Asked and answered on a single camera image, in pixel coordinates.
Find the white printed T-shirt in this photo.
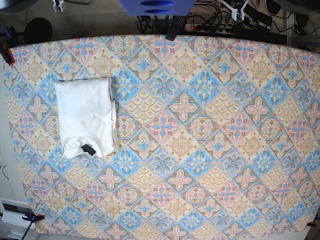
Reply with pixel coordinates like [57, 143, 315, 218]
[54, 77, 118, 159]

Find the colourful patterned tablecloth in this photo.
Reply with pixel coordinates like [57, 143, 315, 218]
[4, 35, 320, 240]

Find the black remote-like device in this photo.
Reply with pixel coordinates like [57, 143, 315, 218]
[165, 15, 187, 41]

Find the blue plastic box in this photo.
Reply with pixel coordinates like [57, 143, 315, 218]
[119, 0, 196, 16]

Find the round black floor object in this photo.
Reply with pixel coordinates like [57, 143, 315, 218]
[23, 17, 53, 44]

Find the orange black clamp left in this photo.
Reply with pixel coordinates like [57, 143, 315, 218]
[22, 213, 45, 223]

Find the orange black clamp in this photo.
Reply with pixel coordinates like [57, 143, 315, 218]
[22, 213, 45, 223]
[307, 222, 317, 227]

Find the red blue clamp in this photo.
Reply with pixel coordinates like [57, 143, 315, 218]
[0, 26, 16, 66]

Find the orange black clamp right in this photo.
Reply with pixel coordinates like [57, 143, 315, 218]
[307, 222, 317, 227]

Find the black power strip red switch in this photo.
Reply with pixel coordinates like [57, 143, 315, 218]
[184, 23, 234, 34]

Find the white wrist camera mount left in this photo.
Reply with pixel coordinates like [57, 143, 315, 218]
[218, 0, 249, 22]

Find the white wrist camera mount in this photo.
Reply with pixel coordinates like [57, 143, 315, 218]
[52, 0, 64, 12]
[218, 0, 249, 22]

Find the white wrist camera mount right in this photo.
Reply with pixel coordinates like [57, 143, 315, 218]
[52, 0, 64, 12]

